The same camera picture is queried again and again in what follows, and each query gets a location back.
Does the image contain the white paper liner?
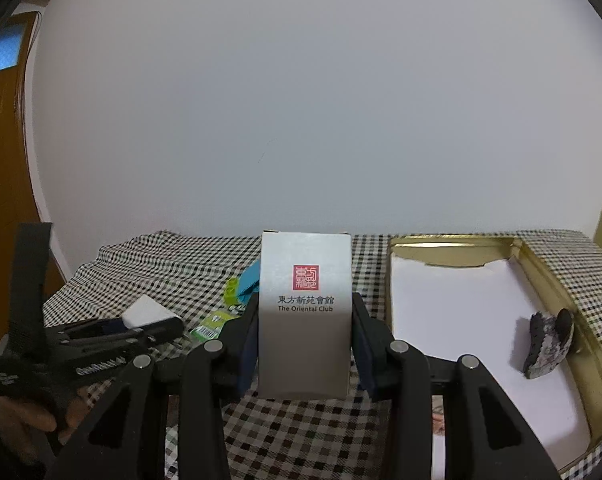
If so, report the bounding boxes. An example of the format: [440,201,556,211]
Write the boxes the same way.
[390,252,592,468]

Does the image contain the black speckled hair clip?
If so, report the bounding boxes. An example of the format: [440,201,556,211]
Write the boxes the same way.
[522,308,576,380]

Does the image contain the small white box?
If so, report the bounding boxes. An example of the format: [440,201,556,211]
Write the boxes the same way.
[120,295,178,332]

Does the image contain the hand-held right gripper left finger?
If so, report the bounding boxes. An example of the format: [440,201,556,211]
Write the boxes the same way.
[44,292,262,480]

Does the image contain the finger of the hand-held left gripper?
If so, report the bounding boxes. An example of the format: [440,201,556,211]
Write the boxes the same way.
[56,316,134,343]
[88,320,186,361]

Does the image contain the green toy brick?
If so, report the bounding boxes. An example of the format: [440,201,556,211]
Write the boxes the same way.
[222,277,247,307]

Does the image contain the green label packet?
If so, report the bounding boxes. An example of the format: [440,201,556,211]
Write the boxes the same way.
[191,310,238,344]

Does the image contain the blue toy brick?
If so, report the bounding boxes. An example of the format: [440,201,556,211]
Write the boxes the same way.
[240,262,262,302]

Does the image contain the white cardboard box red stamp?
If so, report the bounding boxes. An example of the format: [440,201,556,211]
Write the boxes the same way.
[257,231,353,400]

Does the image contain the gold metal tin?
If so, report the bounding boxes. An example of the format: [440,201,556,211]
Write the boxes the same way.
[387,232,602,476]

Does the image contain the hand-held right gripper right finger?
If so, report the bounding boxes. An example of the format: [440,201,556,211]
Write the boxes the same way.
[350,292,562,480]

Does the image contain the checkered cloth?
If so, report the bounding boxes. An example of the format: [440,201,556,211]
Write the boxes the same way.
[41,230,602,480]

